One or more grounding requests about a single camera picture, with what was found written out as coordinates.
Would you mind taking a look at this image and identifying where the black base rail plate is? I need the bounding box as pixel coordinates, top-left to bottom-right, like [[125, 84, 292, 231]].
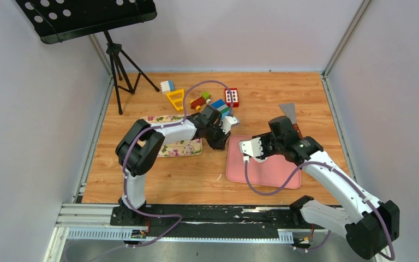
[[110, 204, 326, 240]]

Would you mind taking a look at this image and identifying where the blue green white brick stack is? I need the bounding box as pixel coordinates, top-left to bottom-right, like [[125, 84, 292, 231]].
[[210, 99, 230, 118]]

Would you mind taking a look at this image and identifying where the yellow triangular toy frame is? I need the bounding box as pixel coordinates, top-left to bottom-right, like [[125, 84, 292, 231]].
[[166, 88, 185, 111]]

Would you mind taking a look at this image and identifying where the white dough ball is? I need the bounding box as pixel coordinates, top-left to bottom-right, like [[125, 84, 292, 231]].
[[253, 157, 267, 163]]

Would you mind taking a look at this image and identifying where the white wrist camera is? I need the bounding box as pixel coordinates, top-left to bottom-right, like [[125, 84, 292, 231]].
[[221, 115, 240, 134], [239, 138, 264, 159]]

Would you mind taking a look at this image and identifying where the black perforated stand shelf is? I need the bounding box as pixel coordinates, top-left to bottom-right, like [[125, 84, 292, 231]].
[[16, 0, 157, 44]]

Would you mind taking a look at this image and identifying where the pink rectangular tray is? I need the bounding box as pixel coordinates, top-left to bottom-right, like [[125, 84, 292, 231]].
[[225, 135, 296, 188]]

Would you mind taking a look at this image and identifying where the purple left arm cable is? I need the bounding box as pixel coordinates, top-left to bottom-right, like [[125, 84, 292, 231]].
[[121, 80, 234, 250]]

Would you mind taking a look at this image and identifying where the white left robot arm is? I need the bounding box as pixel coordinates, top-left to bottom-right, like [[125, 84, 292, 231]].
[[115, 105, 240, 225]]

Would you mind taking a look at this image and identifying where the red window toy brick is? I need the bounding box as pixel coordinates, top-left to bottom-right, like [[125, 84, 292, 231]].
[[224, 88, 240, 108]]

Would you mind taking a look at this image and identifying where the floral rectangular tray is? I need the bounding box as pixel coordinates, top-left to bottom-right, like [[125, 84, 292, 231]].
[[142, 115, 203, 158]]

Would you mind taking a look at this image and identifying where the white and blue toy block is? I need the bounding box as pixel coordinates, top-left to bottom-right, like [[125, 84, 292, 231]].
[[160, 80, 175, 94]]

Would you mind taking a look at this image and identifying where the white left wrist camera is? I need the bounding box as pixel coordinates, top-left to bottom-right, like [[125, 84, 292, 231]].
[[221, 115, 240, 134]]

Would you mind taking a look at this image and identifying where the red toy brick car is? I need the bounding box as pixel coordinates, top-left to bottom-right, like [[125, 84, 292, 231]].
[[190, 92, 212, 111]]

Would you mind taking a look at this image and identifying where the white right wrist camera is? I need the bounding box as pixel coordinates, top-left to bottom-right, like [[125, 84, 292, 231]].
[[239, 138, 264, 159]]

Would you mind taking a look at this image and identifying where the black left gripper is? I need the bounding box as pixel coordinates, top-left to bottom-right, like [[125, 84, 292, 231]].
[[205, 123, 232, 152]]

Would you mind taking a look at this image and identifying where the metal dough scraper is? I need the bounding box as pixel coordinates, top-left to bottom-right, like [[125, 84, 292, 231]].
[[279, 103, 303, 139]]

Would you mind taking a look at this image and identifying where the black tripod stand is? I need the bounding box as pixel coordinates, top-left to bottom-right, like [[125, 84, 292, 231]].
[[103, 31, 160, 115]]

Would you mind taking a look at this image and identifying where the white slotted cable duct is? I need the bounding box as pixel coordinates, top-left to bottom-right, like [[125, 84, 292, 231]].
[[67, 228, 295, 243]]

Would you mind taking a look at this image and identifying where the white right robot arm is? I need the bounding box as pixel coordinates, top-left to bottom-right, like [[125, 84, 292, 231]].
[[255, 116, 400, 261]]

